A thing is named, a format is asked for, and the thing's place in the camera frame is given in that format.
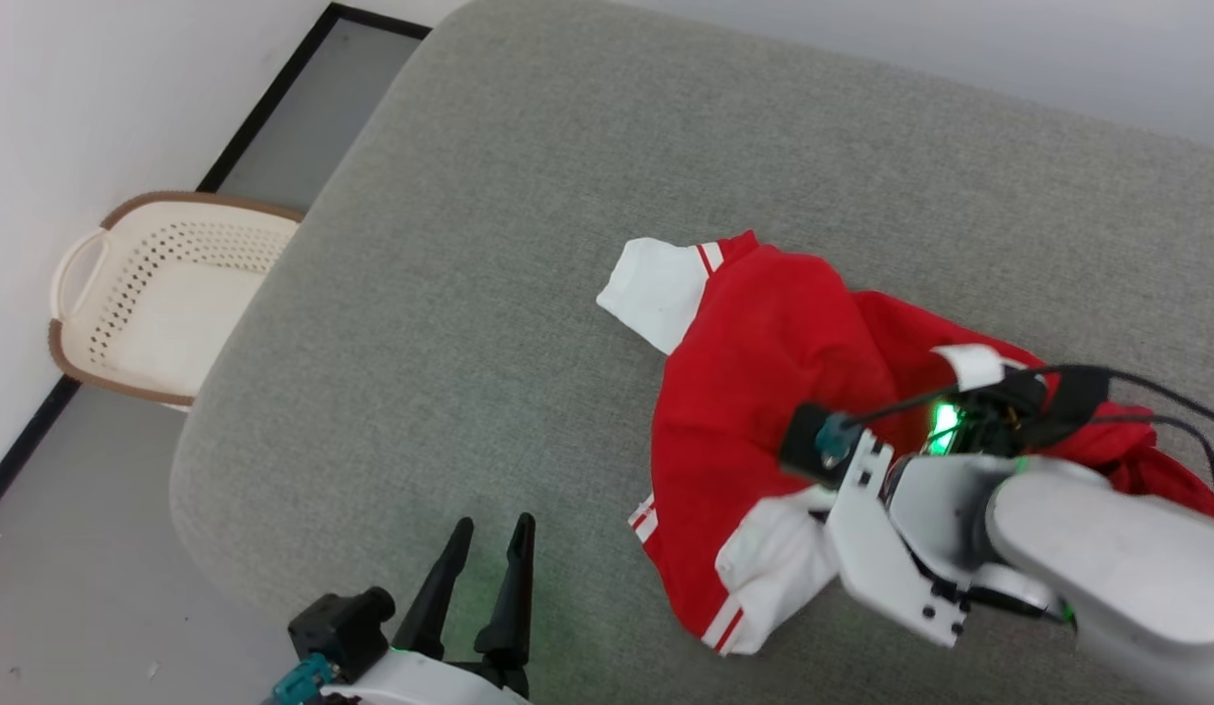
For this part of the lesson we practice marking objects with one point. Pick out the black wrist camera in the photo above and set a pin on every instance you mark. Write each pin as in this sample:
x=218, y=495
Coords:
x=338, y=627
x=803, y=448

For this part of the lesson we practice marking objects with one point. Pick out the cream perforated laundry basket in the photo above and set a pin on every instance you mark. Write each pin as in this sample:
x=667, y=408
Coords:
x=166, y=313

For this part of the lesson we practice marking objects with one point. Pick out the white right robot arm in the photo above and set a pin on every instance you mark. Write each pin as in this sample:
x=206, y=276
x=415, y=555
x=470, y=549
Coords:
x=1136, y=568

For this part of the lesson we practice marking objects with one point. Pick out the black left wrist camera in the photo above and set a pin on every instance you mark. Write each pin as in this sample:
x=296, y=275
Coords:
x=338, y=627

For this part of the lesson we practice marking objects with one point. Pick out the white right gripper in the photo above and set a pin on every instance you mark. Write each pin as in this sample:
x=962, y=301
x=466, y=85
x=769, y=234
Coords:
x=881, y=548

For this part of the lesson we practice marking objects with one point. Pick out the red and white jersey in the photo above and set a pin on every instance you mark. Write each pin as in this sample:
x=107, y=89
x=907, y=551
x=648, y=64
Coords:
x=764, y=372

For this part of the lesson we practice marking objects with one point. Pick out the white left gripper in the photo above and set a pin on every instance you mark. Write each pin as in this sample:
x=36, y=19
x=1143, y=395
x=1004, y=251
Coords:
x=421, y=683

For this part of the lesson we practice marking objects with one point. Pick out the black baseboard strip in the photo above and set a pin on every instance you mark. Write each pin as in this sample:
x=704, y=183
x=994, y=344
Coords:
x=264, y=108

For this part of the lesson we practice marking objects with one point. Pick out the grey fabric sofa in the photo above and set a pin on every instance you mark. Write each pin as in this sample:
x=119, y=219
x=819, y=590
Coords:
x=529, y=294

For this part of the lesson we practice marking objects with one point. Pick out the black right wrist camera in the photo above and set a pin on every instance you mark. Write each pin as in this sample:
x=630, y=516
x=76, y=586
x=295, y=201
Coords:
x=803, y=448

